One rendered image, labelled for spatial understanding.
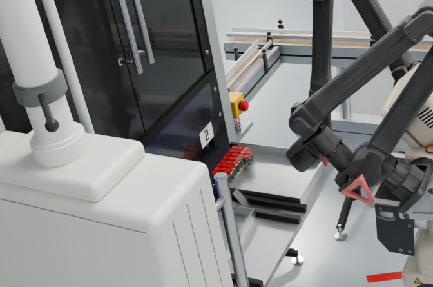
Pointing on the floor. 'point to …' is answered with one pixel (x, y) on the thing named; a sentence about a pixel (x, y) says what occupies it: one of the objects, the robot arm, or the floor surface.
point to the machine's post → (225, 136)
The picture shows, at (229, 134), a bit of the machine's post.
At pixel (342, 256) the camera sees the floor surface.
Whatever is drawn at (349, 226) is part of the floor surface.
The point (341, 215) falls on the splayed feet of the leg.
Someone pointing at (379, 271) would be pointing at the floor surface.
